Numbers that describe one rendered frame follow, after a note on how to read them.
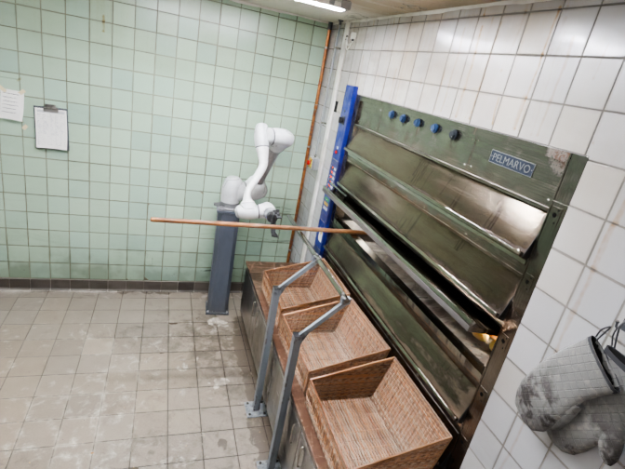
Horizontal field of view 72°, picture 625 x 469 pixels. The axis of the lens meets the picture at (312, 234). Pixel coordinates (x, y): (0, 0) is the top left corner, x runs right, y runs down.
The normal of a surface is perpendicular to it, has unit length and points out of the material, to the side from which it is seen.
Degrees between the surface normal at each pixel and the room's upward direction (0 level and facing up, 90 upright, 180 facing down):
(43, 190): 90
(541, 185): 90
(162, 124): 90
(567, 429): 94
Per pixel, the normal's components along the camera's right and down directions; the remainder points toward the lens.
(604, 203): -0.94, -0.06
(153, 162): 0.29, 0.39
